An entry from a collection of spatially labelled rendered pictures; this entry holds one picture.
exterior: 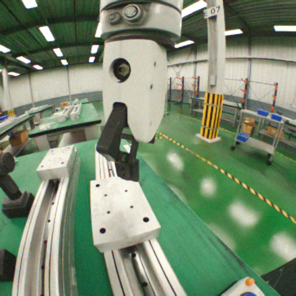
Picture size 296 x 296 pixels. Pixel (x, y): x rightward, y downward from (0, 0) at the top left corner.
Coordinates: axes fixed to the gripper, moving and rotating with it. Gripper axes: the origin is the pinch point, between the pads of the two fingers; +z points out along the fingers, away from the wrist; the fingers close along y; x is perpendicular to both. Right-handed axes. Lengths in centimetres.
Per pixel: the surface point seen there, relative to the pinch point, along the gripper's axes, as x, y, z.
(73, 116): 117, 88, 45
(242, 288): -24.0, -17.0, 11.2
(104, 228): 2.4, -10.8, 8.2
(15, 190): 35.3, -14.8, 13.3
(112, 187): 5.7, -1.7, 10.3
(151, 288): -7.9, -18.0, 12.8
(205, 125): -73, 265, 112
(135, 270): -4.4, -15.7, 13.6
